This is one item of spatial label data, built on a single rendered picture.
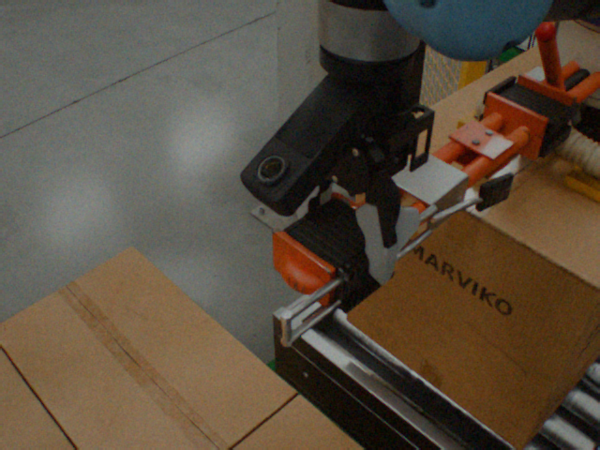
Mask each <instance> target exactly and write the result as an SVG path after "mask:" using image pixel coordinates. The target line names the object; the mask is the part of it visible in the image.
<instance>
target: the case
mask: <svg viewBox="0 0 600 450"><path fill-rule="evenodd" d="M541 66H542V62H541V56H540V52H539V48H538V45H535V46H533V47H532V48H530V49H529V50H527V51H526V52H524V53H523V54H521V55H519V56H518V57H516V58H513V59H511V60H509V61H508V62H506V63H504V65H502V66H500V67H498V68H496V69H494V70H493V71H491V72H489V73H487V74H485V75H484V76H482V77H480V78H479V79H477V80H476V81H475V82H472V83H471V84H469V85H467V86H466V87H464V88H462V89H460V90H459V91H457V92H456V93H455V94H451V95H450V96H448V97H446V98H444V99H442V100H441V101H439V102H437V103H436V104H434V105H432V106H431V107H429V108H430V109H432V110H434V111H435V114H434V120H435V121H434V120H433V121H434V127H433V132H432V138H431V144H430V149H429V153H430V154H432V153H433V152H435V151H436V150H438V149H439V148H441V147H442V146H444V145H445V144H447V143H449V142H450V141H452V140H451V139H449V138H448V136H449V135H450V134H452V133H453V132H455V131H456V130H458V129H457V127H458V121H459V120H460V119H461V118H463V117H464V116H466V115H467V114H469V113H470V112H472V111H473V110H475V107H476V102H477V101H478V99H479V98H480V97H481V96H483V95H484V94H485V92H486V91H487V90H488V89H489V90H490V89H491V88H493V87H494V86H495V85H497V84H498V83H501V82H502V81H504V80H505V79H507V78H509V77H510V76H512V75H514V76H517V79H518V74H520V73H522V74H524V75H525V74H527V73H528V72H530V71H532V70H533V69H535V68H537V67H541ZM539 153H540V150H539V152H538V155H537V158H536V159H535V160H531V159H529V158H527V157H524V156H522V155H521V154H519V153H515V154H514V155H513V156H511V157H510V158H509V159H510V160H511V163H510V164H508V165H507V166H506V167H504V168H503V169H502V170H500V171H499V172H497V173H496V174H495V175H493V176H492V178H490V179H489V180H492V179H494V178H495V177H498V176H500V175H502V174H505V173H508V172H511V173H513V174H514V178H513V182H512V188H511V189H510V192H509V195H508V198H507V200H505V201H503V202H500V203H498V204H496V205H493V206H491V207H489V208H488V209H486V210H484V211H481V212H478V211H477V210H476V209H475V205H474V206H472V207H469V208H467V209H465V210H462V211H460V212H458V213H456V214H454V215H453V216H451V217H450V218H449V219H447V220H446V221H445V222H444V223H443V224H442V225H441V226H440V227H439V228H437V229H436V230H435V231H433V234H432V235H431V236H430V237H429V238H426V239H425V240H424V241H422V242H421V243H420V245H419V246H417V247H416V248H414V249H413V250H412V251H410V252H409V253H408V254H407V255H405V256H404V257H403V258H401V259H400V260H399V261H398V262H396V263H395V267H394V272H395V273H394V276H393V277H391V278H390V280H389V281H388V282H387V283H386V284H385V285H383V286H381V288H380V289H378V290H376V291H375V292H373V293H372V294H371V295H369V296H368V297H367V299H366V300H364V301H363V302H362V303H360V304H359V305H357V306H356V307H354V308H353V309H352V310H350V311H349V312H348V313H347V318H346V320H347V322H348V323H350V324H351V325H352V326H354V327H355V328H356V329H358V330H359V331H360V332H362V333H363V334H365V335H366V336H368V337H369V338H371V339H372V340H373V341H375V342H376V343H377V344H378V345H380V346H381V347H382V348H384V349H385V350H386V351H387V352H389V353H390V354H392V355H393V356H394V357H396V359H397V360H398V361H400V362H401V363H402V364H404V365H405V366H406V367H408V368H409V369H410V370H413V371H414V372H415V373H417V374H418V375H419V376H421V377H422V378H423V379H424V380H426V382H427V383H429V384H430V385H432V386H433V387H434V388H435V389H437V390H438V391H439V392H441V393H442V394H443V395H445V396H447V397H448V398H450V399H451V400H453V401H454V402H455V403H456V404H457V405H458V406H459V407H461V408H462V409H463V410H465V411H466V412H467V413H469V414H470V415H473V417H474V418H476V419H477V420H478V421H479V422H481V423H482V424H483V425H485V426H486V427H487V428H489V429H490V430H491V431H494V432H495V433H496V434H497V435H498V436H500V437H501V438H502V439H503V440H505V441H506V442H507V443H509V444H510V445H513V446H514V447H515V448H516V449H517V450H523V449H524V448H525V447H526V445H527V444H528V443H529V442H530V440H531V439H532V438H533V437H534V435H535V434H536V433H537V432H538V430H539V429H540V428H541V427H542V426H543V425H544V424H545V423H546V421H547V420H548V419H549V417H550V416H551V415H552V414H553V413H554V411H555V410H556V409H557V408H558V406H559V405H560V404H561V403H562V401H563V400H564V399H565V397H566V396H567V395H568V394H569V392H570V391H571V390H572V389H573V388H574V386H575V385H576V384H577V383H578V381H579V379H580V378H581V376H582V375H583V374H584V373H585V371H586V370H587V369H588V368H589V366H590V365H591V364H592V363H593V361H594V360H595V359H596V358H597V356H598V355H599V354H600V203H598V202H596V201H593V200H591V199H589V198H587V197H586V196H585V195H583V194H581V193H579V192H577V191H576V190H574V189H572V188H570V187H567V186H565V185H564V184H563V181H564V178H565V176H566V175H567V174H569V173H570V172H571V171H572V169H574V168H575V167H576V166H577V165H573V162H572V161H570V162H569V161H568V158H563V156H561V155H558V154H557V152H553V153H552V154H551V155H547V157H539ZM489 180H487V179H486V178H483V179H482V180H480V181H479V182H478V183H476V184H475V185H474V186H472V187H470V188H469V189H468V190H467V191H466V196H465V201H468V200H469V199H471V198H474V197H476V196H478V193H479V189H480V186H481V185H482V184H484V183H486V182H487V181H489ZM465 201H464V202H465Z"/></svg>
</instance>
